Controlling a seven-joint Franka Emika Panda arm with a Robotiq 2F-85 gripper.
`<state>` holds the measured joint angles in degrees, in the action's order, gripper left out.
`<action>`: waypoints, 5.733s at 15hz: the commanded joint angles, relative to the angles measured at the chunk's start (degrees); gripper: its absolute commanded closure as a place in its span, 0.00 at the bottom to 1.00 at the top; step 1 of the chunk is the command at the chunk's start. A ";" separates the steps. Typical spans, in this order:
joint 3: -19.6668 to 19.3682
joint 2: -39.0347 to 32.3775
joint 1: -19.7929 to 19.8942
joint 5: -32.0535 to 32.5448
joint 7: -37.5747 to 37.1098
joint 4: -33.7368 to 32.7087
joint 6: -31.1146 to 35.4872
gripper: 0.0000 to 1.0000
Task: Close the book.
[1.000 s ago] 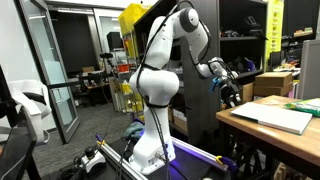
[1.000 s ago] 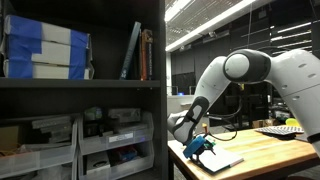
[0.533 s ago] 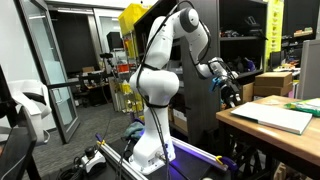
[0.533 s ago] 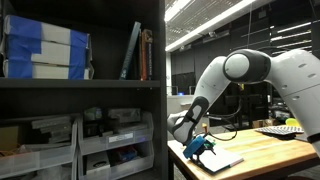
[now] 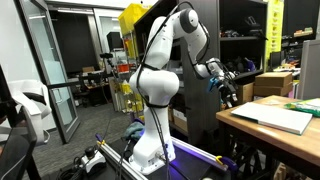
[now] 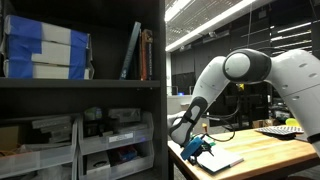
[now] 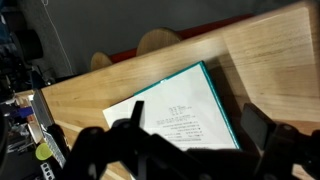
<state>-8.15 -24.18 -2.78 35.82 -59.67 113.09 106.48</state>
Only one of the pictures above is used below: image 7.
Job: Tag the book with teal cover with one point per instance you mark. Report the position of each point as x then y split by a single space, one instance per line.
186 106

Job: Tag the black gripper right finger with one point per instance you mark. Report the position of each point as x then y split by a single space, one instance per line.
280 150

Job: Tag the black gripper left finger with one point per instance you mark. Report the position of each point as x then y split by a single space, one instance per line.
86 150

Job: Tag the yellow-green disc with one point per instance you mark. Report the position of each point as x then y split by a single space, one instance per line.
42 151

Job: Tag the grey laptop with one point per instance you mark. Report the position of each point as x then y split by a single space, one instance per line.
41 108

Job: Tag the checkerboard calibration board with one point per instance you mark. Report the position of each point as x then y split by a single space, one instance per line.
55 150

